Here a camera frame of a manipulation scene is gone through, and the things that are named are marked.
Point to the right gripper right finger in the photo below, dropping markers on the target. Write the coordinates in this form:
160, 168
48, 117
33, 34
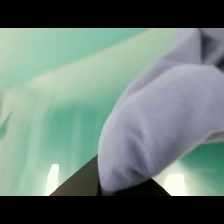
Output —
146, 190

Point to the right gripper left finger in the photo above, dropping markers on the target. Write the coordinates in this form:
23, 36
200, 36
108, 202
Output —
80, 181

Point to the pale lilac garment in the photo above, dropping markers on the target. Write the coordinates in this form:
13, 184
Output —
166, 113

